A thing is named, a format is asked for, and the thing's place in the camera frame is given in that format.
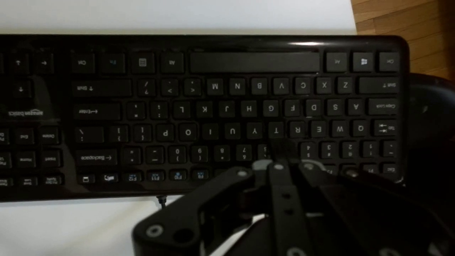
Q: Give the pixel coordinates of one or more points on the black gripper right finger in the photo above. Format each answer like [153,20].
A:
[360,208]

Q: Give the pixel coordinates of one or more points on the black computer keyboard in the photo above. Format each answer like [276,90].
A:
[237,61]

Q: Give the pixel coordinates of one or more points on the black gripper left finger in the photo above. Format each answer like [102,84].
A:
[200,199]

